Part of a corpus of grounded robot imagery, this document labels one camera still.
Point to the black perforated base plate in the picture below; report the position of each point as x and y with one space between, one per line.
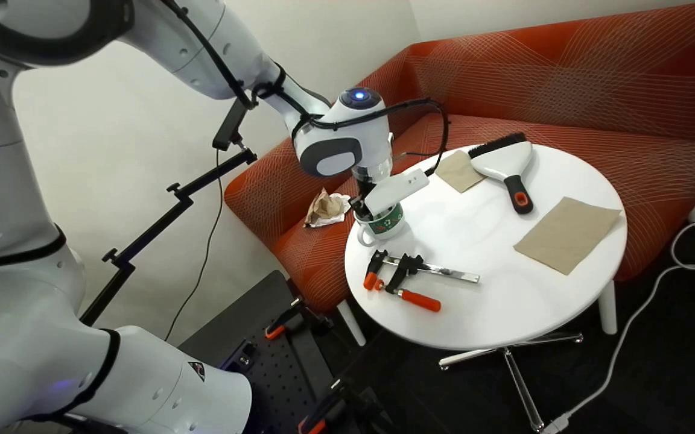
283 363

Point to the large brown sandpaper sheet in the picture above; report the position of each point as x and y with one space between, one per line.
568 232

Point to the black jointed camera stand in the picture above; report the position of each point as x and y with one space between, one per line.
161 220

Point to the red fabric sofa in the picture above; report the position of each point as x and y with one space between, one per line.
573 80

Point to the orange black mounting clamp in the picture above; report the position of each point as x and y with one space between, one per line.
287 320
338 406

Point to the black orange putty scraper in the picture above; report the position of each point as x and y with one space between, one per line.
508 164

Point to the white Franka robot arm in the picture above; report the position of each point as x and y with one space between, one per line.
59 243

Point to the crumpled paper wrapper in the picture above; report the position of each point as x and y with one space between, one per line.
326 209

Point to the silver metal floor stand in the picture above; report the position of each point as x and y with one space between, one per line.
516 371

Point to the small brown sandpaper sheet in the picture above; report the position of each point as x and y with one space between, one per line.
458 173

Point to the round white table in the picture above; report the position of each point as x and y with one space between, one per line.
482 256

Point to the small orange black bar clamp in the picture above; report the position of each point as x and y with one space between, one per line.
411 272

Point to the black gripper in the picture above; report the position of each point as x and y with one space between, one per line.
362 186

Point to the white green mug cup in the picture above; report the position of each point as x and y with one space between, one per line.
387 227

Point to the black camera on stand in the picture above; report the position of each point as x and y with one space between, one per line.
227 128

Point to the large orange black bar clamp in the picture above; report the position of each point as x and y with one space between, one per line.
411 291

